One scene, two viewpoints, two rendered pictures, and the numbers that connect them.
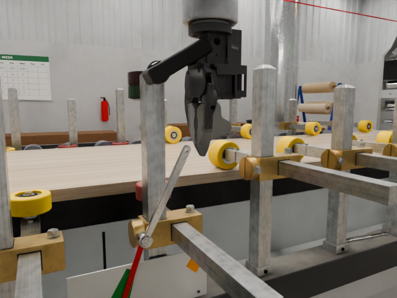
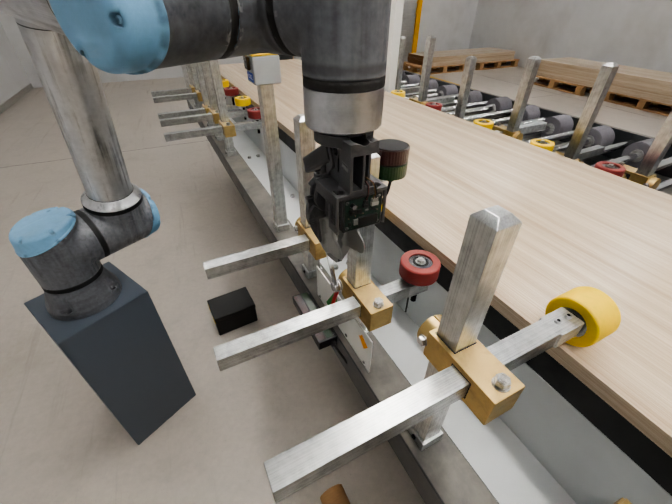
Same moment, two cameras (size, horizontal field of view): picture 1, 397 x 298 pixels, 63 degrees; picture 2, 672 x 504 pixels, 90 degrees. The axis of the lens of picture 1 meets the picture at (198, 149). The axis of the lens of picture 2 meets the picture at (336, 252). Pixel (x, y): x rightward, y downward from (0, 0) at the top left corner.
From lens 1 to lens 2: 0.73 m
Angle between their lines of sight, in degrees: 85
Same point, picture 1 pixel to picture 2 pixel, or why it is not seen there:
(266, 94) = (465, 261)
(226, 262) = (273, 331)
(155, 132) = not seen: hidden behind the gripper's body
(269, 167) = (437, 354)
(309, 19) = not seen: outside the picture
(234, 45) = (344, 164)
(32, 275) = (278, 245)
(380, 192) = (277, 460)
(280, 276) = (416, 460)
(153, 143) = not seen: hidden behind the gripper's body
